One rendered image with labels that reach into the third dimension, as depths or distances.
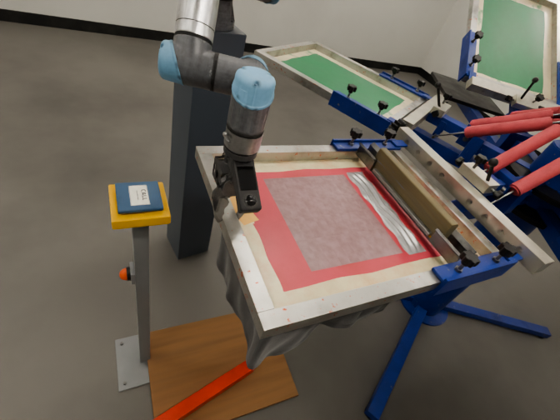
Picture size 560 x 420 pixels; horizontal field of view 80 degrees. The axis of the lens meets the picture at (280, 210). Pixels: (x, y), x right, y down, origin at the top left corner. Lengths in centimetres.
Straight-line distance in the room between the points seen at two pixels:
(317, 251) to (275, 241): 11
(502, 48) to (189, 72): 205
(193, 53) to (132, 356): 131
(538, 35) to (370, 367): 217
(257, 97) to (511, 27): 217
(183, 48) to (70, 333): 138
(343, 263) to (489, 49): 182
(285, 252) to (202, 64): 45
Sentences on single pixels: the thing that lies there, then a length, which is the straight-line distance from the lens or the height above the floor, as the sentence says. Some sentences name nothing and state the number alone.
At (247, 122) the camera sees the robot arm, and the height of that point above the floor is 126.
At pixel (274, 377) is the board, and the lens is 169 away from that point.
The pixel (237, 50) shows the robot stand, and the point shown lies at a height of 115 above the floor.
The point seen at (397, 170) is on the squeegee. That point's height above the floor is 105.
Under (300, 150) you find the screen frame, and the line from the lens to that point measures 112.
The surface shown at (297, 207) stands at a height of 96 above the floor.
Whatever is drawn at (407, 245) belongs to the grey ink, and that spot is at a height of 96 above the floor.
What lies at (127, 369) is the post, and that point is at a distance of 167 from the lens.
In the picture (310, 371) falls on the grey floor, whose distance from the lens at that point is 178.
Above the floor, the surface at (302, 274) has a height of 96.
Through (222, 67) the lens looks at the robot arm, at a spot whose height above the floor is 130.
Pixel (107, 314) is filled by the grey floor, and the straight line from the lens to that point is 180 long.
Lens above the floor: 156
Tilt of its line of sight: 42 degrees down
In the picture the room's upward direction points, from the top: 20 degrees clockwise
